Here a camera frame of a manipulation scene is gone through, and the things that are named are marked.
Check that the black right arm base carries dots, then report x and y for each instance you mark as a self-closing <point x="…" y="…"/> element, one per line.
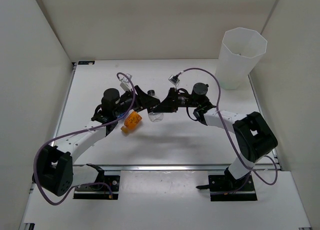
<point x="223" y="187"/>

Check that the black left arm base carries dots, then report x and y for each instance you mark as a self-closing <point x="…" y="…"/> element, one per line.
<point x="106" y="186"/>

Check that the blue-label clear bottle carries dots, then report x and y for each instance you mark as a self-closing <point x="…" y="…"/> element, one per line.
<point x="122" y="115"/>

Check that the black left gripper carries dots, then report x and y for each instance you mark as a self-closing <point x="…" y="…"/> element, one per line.
<point x="145" y="100"/>

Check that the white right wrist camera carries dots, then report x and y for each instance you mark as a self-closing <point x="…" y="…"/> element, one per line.
<point x="174" y="79"/>

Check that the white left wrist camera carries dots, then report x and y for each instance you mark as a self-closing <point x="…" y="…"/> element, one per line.
<point x="125" y="82"/>

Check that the white translucent bin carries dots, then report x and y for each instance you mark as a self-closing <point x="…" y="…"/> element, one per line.
<point x="240" y="51"/>

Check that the orange sea-buckthorn juice bottle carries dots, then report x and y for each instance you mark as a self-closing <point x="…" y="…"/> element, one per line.
<point x="131" y="122"/>

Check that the aluminium table edge rail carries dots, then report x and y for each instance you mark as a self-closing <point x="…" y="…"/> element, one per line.
<point x="166" y="167"/>

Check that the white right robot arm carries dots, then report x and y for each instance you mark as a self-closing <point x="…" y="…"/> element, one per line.
<point x="254" y="137"/>

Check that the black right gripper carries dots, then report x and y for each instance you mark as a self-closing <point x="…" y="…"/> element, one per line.
<point x="171" y="104"/>

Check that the dark label sticker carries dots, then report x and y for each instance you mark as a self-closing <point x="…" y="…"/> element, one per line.
<point x="86" y="63"/>

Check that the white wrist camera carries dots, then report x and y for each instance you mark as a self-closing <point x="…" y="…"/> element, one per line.
<point x="125" y="82"/>
<point x="174" y="79"/>

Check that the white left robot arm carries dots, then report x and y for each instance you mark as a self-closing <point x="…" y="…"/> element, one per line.
<point x="54" y="165"/>

